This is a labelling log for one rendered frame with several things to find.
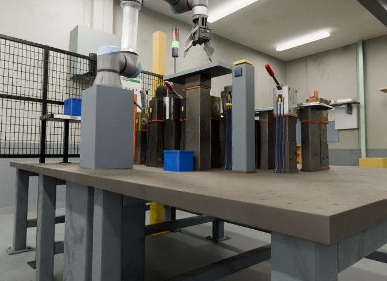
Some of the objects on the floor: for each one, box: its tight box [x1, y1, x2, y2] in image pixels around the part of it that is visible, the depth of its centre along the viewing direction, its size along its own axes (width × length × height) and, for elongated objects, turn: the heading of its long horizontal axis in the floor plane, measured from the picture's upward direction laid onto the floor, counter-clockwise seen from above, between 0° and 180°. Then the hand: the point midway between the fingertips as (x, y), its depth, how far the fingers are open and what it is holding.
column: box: [63, 180, 146, 281], centre depth 144 cm, size 31×31×66 cm
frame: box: [6, 168, 387, 281], centre depth 184 cm, size 256×161×66 cm
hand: (197, 60), depth 138 cm, fingers open, 14 cm apart
